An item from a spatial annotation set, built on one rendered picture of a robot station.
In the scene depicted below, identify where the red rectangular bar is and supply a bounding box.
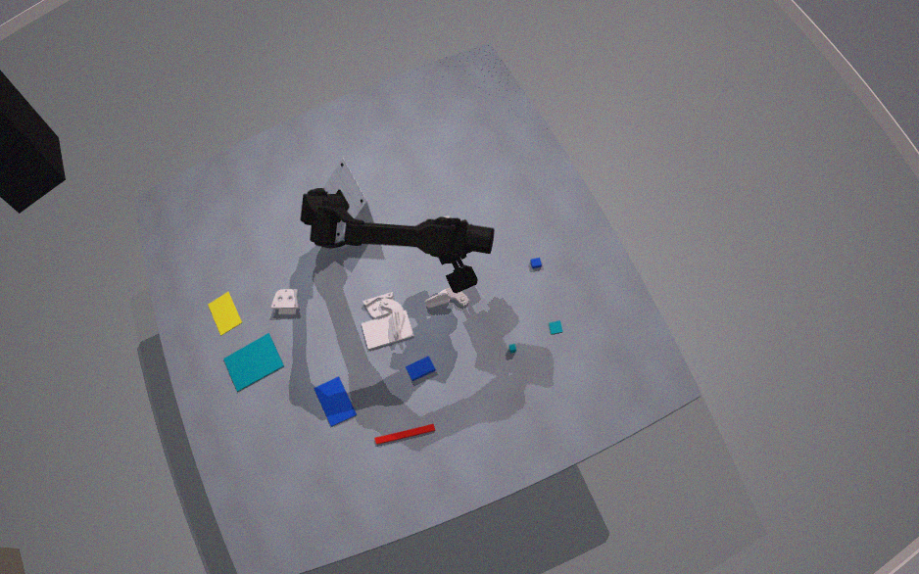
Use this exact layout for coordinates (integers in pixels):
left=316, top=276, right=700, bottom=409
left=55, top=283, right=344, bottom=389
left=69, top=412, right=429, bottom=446
left=374, top=424, right=435, bottom=444

